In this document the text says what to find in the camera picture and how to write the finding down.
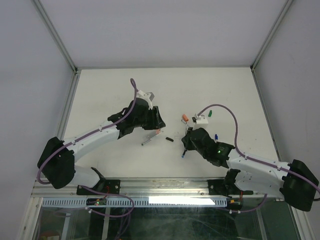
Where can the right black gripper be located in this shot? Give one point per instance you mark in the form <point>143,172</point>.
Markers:
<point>186,140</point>

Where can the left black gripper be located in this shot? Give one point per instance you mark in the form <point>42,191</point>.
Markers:
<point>156,122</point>

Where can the black pen cap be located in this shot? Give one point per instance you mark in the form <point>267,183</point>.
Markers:
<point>169,139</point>

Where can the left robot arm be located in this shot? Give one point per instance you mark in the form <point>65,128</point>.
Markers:
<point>58,159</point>

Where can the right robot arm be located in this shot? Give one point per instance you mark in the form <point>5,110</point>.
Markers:
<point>292,182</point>

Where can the orange pen cap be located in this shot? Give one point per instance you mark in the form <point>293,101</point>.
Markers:
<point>185,118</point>

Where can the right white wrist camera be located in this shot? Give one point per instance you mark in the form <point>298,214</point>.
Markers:
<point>200,121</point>

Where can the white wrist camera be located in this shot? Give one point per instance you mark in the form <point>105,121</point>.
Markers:
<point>146,96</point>
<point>200,121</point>

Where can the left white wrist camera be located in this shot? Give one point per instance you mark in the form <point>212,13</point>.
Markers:
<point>146,96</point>

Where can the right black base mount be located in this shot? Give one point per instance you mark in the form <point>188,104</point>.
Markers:
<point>217,187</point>

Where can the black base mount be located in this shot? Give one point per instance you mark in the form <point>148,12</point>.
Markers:
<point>217,187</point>
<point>104,186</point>

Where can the white slotted cable duct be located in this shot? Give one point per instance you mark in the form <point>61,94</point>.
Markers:
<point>142,202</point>

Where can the aluminium mounting rail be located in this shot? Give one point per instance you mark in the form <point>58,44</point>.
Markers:
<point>138,187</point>

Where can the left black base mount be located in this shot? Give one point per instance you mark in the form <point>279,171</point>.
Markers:
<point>104,186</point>

